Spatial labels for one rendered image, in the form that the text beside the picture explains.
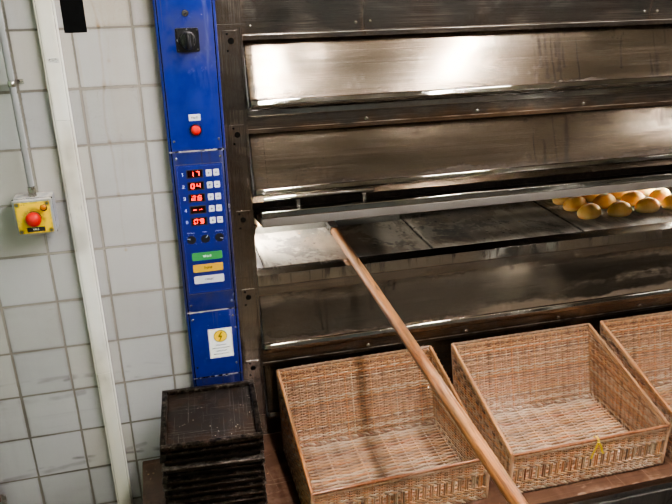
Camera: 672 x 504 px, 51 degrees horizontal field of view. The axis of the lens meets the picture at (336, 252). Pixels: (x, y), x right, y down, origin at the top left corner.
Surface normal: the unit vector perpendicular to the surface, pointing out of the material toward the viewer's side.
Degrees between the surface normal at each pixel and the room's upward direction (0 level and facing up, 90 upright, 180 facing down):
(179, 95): 90
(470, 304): 70
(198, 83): 90
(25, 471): 90
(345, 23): 86
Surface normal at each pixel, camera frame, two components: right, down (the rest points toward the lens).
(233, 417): -0.01, -0.92
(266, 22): 0.25, 0.36
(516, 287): 0.23, 0.03
